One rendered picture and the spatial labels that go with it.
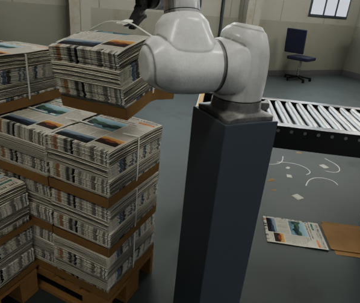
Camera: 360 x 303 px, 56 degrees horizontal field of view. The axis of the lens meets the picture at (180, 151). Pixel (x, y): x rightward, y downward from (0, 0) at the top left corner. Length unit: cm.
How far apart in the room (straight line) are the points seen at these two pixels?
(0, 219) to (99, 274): 44
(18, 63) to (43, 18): 406
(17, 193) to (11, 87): 44
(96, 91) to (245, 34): 50
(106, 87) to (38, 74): 60
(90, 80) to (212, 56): 43
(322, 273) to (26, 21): 490
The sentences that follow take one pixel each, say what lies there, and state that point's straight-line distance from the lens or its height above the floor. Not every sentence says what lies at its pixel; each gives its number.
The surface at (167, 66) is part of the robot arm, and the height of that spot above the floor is 116.
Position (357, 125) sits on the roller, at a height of 79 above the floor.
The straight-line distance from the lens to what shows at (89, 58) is 114.
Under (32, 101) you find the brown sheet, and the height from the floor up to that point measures 85.
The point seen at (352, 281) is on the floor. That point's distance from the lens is 219.
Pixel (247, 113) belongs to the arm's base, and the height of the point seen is 102.
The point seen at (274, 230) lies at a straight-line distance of 234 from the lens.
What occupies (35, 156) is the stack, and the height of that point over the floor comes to 72.
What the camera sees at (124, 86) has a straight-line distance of 111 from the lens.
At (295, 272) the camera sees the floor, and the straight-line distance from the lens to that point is 209.
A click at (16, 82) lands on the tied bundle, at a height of 95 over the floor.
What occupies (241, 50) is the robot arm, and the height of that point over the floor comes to 121.
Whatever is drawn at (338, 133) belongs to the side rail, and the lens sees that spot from 181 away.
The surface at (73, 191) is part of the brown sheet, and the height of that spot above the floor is 63.
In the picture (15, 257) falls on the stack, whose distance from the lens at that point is 166.
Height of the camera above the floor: 132
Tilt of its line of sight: 24 degrees down
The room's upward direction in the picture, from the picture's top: 5 degrees clockwise
